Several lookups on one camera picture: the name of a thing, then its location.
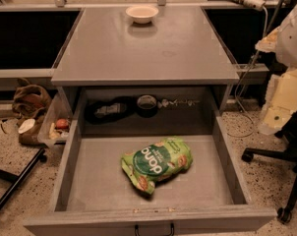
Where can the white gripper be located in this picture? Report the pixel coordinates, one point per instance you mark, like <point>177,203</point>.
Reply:
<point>292,41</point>

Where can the green rice chip bag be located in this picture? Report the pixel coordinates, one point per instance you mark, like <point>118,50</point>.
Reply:
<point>156,163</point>

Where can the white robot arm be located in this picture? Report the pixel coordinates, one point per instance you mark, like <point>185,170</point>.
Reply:
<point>286,48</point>

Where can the grey counter cabinet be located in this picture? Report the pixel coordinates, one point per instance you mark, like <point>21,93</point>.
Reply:
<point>179,47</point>

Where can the grey open drawer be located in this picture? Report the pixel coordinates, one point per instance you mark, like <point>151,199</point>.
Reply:
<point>93,196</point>

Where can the brown bag on floor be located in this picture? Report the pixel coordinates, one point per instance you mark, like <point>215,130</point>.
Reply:
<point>30,101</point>

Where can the white bowl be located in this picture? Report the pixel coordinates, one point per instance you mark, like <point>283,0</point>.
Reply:
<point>142,14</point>

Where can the red apple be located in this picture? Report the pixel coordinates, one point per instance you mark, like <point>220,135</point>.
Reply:
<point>62,124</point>

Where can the clear plastic bin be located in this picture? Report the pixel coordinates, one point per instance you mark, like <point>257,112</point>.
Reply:
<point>48,133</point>

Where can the white lid on floor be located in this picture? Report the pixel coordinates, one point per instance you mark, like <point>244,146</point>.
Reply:
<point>26,125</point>

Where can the black metal stand leg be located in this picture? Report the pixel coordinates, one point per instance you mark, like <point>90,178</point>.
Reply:
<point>16,180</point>

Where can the black drawer handle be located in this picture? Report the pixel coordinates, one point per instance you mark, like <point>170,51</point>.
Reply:
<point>167,230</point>

